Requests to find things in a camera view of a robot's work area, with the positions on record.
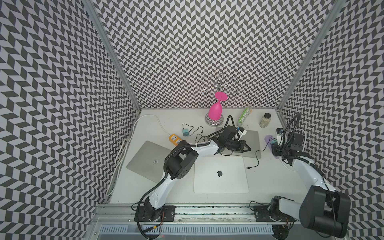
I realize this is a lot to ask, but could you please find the black charger cable to grey laptop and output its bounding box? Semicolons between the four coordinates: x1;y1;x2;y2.
181;122;205;136

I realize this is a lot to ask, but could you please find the grey closed laptop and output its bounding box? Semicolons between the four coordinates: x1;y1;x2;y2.
126;141;172;183
210;128;261;158

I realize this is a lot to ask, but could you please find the metal glass rack stand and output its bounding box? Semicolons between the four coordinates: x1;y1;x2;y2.
200;72;240;127

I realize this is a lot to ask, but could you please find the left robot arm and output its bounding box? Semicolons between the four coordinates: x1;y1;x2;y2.
135;126;251;223

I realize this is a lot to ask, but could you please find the pink wine glass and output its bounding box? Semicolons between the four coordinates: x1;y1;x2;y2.
208;92;228;121

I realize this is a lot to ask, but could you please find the purple power strip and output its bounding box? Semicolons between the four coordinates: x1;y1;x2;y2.
264;135;275;147

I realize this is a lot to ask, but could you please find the grey closed laptop back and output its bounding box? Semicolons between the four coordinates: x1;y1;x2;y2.
210;128;261;158

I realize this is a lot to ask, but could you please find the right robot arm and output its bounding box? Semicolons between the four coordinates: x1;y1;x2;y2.
268;131;351;239

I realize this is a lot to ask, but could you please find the white cord of purple strip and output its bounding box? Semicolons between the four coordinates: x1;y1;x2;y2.
281;128;308;172

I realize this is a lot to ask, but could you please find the grey closed laptop left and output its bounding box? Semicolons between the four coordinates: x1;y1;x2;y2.
126;141;172;183

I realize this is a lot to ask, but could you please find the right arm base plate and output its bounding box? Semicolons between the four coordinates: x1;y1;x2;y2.
251;205;297;224

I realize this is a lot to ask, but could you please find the aluminium front rail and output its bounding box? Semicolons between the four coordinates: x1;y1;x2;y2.
85;203;350;240

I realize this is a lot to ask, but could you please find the green snack packet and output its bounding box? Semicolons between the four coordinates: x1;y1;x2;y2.
237;106;252;127

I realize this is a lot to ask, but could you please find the white closed laptop front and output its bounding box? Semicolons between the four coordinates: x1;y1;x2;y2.
194;157;249;194

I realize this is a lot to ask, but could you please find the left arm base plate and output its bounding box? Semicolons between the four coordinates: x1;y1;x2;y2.
134;205;176;222

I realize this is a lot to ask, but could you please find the white cord of orange strip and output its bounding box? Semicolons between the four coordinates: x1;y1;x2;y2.
105;113;172;196

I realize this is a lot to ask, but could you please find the orange power strip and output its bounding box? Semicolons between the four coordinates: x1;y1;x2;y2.
169;134;182;146

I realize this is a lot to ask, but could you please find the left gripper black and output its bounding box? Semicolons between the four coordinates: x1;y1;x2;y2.
225;139;253;153

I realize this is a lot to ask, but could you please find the black cable to white laptop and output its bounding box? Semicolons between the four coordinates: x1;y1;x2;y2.
246;140;273;170

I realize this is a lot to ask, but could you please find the small jar dark lid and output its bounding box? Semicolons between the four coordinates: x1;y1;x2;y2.
259;113;271;128

